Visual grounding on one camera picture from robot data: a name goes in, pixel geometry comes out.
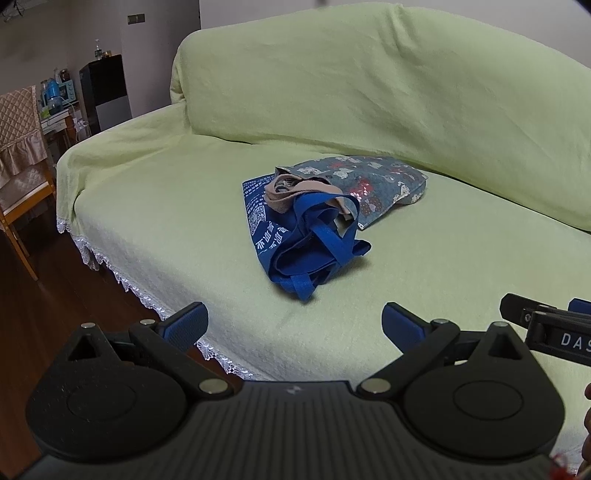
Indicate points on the blue shopping bag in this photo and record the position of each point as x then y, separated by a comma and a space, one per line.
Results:
277, 230

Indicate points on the wall switch plate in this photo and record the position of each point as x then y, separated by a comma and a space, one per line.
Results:
136, 18

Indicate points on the wooden side table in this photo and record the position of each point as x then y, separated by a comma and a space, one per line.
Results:
62, 131

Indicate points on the person's right hand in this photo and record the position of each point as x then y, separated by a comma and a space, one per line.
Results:
587, 424

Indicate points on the sofa with green cover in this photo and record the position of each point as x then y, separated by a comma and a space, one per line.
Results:
369, 92

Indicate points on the light blue toaster oven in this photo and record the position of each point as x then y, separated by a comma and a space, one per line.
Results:
68, 91

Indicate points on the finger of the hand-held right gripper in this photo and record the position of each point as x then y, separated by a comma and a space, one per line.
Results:
581, 306
519, 309

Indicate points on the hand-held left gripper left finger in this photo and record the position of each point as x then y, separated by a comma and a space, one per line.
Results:
187, 325

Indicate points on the clear bottle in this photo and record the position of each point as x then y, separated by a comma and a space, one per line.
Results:
97, 50

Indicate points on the black refrigerator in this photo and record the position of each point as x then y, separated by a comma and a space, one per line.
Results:
108, 87

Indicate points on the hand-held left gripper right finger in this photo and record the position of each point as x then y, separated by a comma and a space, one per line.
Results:
401, 325

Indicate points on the wooden chair with quilted cover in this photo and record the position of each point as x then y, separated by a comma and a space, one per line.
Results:
18, 138

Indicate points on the floral blue-grey shopping bag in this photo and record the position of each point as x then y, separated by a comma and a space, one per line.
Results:
369, 184

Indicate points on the blue kettle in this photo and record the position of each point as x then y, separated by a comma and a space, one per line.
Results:
50, 94

